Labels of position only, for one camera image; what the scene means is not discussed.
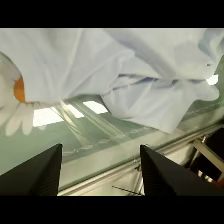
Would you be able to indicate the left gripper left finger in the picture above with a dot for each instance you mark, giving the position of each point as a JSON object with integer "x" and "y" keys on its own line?
{"x": 38, "y": 176}

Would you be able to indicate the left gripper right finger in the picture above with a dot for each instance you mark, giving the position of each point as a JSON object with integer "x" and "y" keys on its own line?
{"x": 166, "y": 176}

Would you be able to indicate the light blue shirt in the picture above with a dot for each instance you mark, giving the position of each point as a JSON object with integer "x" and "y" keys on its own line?
{"x": 100, "y": 66}

